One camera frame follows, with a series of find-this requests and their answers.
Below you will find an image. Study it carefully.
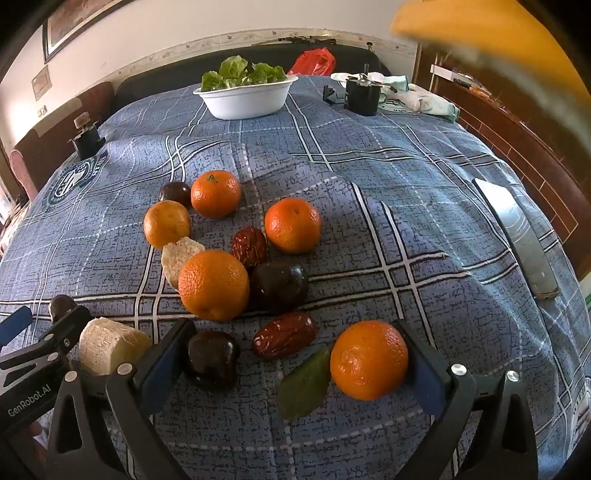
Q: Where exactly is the large orange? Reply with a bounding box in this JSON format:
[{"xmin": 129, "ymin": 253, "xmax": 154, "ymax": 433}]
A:
[{"xmin": 178, "ymin": 250, "xmax": 251, "ymax": 322}]

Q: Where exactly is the white flat board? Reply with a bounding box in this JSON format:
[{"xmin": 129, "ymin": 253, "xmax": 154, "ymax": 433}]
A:
[{"xmin": 430, "ymin": 64, "xmax": 467, "ymax": 81}]

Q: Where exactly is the framed wall picture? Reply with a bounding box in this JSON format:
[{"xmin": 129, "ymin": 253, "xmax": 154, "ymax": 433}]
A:
[{"xmin": 42, "ymin": 0, "xmax": 134, "ymax": 64}]

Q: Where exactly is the yellowish orange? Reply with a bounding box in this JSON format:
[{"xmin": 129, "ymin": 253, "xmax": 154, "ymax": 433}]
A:
[{"xmin": 143, "ymin": 200, "xmax": 191, "ymax": 250}]

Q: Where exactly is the small wall plaque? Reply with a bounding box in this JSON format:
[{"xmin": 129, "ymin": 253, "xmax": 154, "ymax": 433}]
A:
[{"xmin": 31, "ymin": 65, "xmax": 51, "ymax": 100}]

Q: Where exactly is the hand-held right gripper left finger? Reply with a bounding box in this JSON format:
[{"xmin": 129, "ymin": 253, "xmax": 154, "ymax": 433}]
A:
[{"xmin": 46, "ymin": 318, "xmax": 199, "ymax": 480}]

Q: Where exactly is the peeled sugarcane piece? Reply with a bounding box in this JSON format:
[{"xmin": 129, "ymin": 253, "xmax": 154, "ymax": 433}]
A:
[{"xmin": 78, "ymin": 318, "xmax": 153, "ymax": 377}]

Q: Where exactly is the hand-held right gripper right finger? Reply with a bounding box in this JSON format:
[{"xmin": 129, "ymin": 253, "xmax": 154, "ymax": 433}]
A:
[{"xmin": 392, "ymin": 318, "xmax": 541, "ymax": 480}]

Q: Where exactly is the dark purple plum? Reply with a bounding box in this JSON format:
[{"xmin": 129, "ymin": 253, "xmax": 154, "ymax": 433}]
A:
[
  {"xmin": 159, "ymin": 181, "xmax": 193, "ymax": 208},
  {"xmin": 249, "ymin": 261, "xmax": 309, "ymax": 315},
  {"xmin": 184, "ymin": 330, "xmax": 241, "ymax": 393}
]

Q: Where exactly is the brown wooden cabinet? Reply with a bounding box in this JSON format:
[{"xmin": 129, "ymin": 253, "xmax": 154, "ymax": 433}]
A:
[{"xmin": 413, "ymin": 41, "xmax": 591, "ymax": 278}]

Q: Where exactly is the red plastic bag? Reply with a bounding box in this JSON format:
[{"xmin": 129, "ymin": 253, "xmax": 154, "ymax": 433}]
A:
[{"xmin": 287, "ymin": 47, "xmax": 336, "ymax": 77}]

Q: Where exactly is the green leaf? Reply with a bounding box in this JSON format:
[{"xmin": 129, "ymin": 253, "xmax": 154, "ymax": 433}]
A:
[{"xmin": 278, "ymin": 346, "xmax": 332, "ymax": 421}]

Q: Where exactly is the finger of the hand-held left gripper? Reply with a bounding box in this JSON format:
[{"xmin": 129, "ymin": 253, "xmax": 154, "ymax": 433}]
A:
[
  {"xmin": 0, "ymin": 305, "xmax": 92, "ymax": 370},
  {"xmin": 0, "ymin": 305, "xmax": 34, "ymax": 344}
]

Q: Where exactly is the blue plaid blanket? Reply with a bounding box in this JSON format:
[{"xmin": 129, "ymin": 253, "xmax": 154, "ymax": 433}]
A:
[{"xmin": 0, "ymin": 74, "xmax": 591, "ymax": 480}]

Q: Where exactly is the white green cloth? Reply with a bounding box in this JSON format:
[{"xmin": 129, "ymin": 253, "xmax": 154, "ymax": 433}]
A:
[{"xmin": 330, "ymin": 71, "xmax": 461, "ymax": 123}]

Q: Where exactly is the small dark round fruit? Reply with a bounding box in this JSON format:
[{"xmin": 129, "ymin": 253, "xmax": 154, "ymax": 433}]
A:
[{"xmin": 50, "ymin": 294, "xmax": 77, "ymax": 321}]

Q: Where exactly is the yellow blurred object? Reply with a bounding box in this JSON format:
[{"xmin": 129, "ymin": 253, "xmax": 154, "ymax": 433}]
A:
[{"xmin": 390, "ymin": 0, "xmax": 591, "ymax": 158}]

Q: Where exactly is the pale bread chunk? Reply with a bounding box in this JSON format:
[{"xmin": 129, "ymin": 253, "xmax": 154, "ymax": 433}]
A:
[{"xmin": 161, "ymin": 236, "xmax": 206, "ymax": 291}]

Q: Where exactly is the white bowl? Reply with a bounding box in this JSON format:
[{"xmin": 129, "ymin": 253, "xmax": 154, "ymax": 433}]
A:
[{"xmin": 193, "ymin": 75, "xmax": 299, "ymax": 121}]

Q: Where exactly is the black cylindrical device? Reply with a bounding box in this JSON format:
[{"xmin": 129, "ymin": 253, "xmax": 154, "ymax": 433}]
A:
[
  {"xmin": 344, "ymin": 73, "xmax": 384, "ymax": 117},
  {"xmin": 68, "ymin": 113, "xmax": 103, "ymax": 160}
]

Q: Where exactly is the black sofa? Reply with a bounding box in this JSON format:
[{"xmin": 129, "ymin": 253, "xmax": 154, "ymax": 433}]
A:
[{"xmin": 113, "ymin": 44, "xmax": 393, "ymax": 114}]

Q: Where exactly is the green lettuce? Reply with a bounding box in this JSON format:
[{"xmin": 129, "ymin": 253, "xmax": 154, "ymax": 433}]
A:
[{"xmin": 201, "ymin": 55, "xmax": 289, "ymax": 92}]

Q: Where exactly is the red jujube date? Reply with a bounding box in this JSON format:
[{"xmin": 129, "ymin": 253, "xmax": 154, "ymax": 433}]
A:
[
  {"xmin": 231, "ymin": 226, "xmax": 269, "ymax": 271},
  {"xmin": 252, "ymin": 311, "xmax": 319, "ymax": 361}
]

